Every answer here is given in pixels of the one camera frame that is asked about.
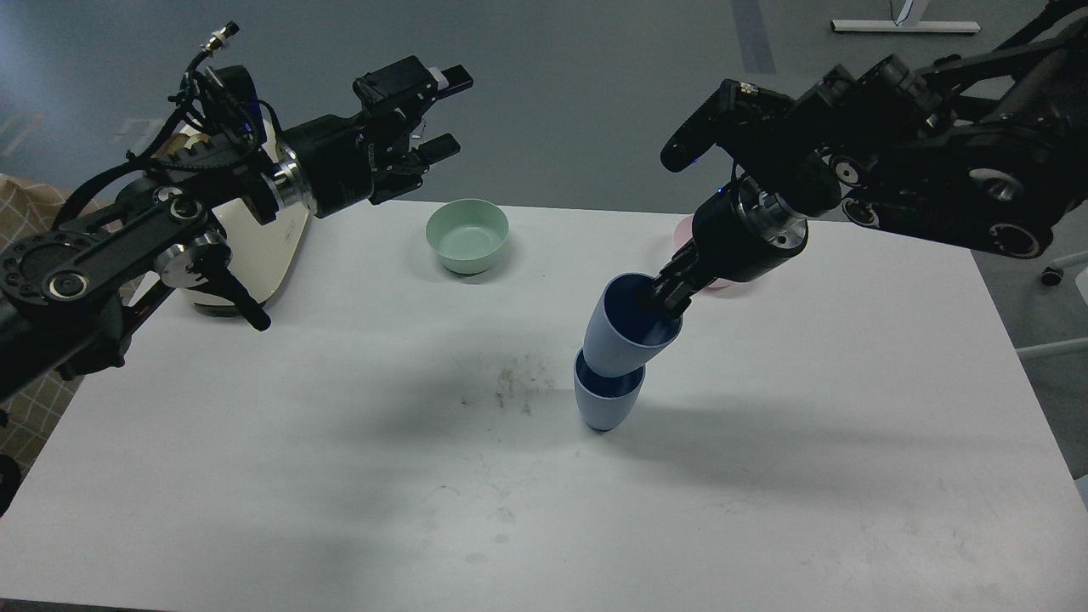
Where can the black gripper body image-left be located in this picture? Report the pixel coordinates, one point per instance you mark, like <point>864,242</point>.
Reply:
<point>346,160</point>

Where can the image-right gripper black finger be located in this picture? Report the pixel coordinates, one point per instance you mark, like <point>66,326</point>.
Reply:
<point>673,288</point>

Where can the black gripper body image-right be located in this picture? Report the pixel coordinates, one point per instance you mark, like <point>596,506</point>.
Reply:
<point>743,232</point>

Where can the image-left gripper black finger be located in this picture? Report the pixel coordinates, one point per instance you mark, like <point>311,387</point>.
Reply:
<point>406,90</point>
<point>420,158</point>

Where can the blue cup image-right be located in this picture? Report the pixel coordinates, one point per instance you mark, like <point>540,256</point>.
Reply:
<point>626,331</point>

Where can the blue cup image-left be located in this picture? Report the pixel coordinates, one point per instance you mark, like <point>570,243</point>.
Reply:
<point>604,403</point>

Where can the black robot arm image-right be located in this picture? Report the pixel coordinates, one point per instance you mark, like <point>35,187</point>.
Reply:
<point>984,153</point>

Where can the pink bowl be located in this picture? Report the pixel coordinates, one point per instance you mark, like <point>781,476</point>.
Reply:
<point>682,234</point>

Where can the green bowl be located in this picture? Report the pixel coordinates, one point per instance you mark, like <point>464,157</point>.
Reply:
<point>468,236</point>

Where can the cream white toaster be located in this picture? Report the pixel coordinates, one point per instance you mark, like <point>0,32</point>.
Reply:
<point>262,255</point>

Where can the beige checkered cloth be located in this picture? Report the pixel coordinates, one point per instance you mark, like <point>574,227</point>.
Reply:
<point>35,397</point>

